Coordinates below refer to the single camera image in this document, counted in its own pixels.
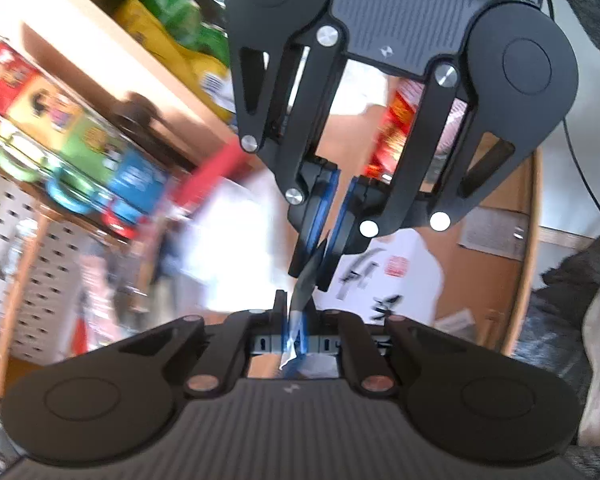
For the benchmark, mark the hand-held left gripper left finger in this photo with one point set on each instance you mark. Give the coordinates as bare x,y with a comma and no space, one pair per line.
279,325

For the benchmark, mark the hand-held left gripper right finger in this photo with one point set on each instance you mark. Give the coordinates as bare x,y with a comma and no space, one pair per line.
306,335

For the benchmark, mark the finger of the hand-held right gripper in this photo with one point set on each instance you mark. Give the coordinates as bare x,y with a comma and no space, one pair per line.
347,210
326,200

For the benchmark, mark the white bag with black calligraphy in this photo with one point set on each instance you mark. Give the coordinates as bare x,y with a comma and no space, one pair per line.
410,280

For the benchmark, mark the red printed snack packet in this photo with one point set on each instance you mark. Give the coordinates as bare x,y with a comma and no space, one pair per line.
397,122

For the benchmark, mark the red box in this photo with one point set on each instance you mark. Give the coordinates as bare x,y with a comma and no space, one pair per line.
210,172

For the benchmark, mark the grey label sticker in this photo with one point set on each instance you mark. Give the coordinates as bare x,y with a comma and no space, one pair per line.
490,232

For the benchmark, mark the blue cartoon mug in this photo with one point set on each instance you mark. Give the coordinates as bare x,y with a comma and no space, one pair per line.
135,177

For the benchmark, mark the black round knob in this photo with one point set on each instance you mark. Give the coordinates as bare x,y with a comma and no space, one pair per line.
135,112

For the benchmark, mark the green packet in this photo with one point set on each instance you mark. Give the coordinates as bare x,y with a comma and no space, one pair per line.
175,5

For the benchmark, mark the dark fuzzy cloth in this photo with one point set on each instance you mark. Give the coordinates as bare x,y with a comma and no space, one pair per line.
565,300

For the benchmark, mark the yellow packet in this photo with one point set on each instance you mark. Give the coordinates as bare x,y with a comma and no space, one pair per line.
155,35

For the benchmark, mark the white pegboard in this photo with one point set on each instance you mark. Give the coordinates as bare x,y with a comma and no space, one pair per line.
10,270

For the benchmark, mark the wooden cabinet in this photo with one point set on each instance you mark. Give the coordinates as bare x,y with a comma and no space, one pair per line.
70,40

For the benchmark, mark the red cartoon mug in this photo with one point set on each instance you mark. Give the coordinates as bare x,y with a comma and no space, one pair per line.
0,72

